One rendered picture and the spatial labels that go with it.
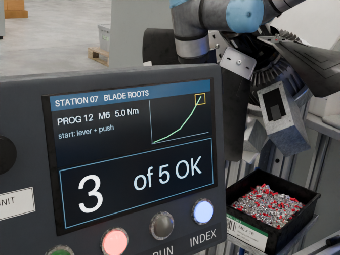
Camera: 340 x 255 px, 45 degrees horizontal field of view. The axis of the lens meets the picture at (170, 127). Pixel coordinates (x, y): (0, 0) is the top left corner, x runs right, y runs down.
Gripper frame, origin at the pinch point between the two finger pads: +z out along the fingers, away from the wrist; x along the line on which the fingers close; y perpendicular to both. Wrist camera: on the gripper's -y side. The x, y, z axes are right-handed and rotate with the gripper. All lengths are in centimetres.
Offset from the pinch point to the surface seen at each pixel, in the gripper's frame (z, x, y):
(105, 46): 137, 425, 174
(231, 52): -12.5, 6.1, 19.3
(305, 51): -15.1, -12.5, 25.3
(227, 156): 6.0, -7.4, 3.4
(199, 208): -27, -45, -33
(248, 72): -7.6, 1.7, 20.5
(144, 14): 52, 247, 137
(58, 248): -32, -45, -47
